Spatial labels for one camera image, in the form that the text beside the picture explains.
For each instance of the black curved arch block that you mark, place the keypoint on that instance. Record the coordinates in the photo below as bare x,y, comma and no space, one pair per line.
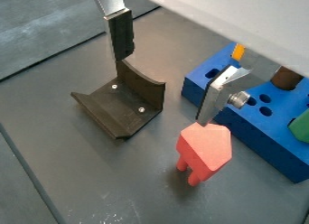
126,103

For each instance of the brown cylinder block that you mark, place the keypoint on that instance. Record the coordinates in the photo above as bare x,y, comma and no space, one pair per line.
286,79

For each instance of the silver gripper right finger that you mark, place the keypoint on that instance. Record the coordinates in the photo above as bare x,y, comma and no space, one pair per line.
226,87

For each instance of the red three prong block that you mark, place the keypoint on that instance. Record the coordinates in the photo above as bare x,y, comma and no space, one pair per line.
205,151

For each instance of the yellow rectangular block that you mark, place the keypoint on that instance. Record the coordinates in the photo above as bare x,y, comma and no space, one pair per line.
238,52

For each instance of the blue foam peg board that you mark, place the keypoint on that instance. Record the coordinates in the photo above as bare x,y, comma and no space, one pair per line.
261,123

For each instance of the green hexagonal prism block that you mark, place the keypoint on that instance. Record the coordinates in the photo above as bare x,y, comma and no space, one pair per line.
298,126

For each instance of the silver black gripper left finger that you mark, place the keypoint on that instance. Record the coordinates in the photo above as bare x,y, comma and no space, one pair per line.
118,18

